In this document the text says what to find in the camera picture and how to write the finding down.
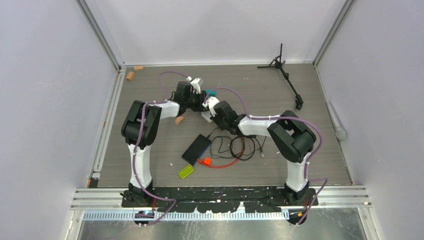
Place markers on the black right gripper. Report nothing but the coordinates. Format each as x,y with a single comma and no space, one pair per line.
216,119

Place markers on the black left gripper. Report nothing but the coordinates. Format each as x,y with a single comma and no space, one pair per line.
202,98

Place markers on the white box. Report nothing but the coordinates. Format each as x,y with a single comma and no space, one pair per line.
207,116

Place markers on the black power adapter with cord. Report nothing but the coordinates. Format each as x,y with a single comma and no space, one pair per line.
242,148

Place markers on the black network switch box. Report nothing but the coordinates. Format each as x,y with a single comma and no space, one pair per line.
196,149

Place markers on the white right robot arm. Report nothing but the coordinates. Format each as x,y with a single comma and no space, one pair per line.
293,138

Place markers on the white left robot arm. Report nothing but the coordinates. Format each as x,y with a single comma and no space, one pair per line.
140,129

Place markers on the tan wooden block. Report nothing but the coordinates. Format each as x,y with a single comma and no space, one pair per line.
179,119

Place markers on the teal block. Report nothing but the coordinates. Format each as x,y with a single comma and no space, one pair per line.
210,93

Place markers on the orange-red cube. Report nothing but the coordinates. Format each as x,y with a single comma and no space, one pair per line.
207,161

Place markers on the orange block far corner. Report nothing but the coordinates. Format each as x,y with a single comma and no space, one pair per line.
138,68

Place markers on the orange block corner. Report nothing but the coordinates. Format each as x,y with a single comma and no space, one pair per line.
138,68
130,76

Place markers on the orange block near corner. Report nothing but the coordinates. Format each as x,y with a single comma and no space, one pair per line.
130,76

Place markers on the green lego brick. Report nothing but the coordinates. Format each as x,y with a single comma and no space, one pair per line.
186,172

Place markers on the black tripod stand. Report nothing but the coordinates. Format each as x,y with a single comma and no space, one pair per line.
277,63

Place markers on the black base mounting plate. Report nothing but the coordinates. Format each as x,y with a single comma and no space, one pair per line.
254,199

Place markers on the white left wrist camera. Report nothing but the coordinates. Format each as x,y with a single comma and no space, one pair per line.
195,83

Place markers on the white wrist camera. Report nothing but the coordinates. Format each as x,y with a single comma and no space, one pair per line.
195,83
211,103

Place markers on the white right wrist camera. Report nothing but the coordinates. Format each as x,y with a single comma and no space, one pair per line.
211,103

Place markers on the grey cylinder by wall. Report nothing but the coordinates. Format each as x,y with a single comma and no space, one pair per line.
339,130

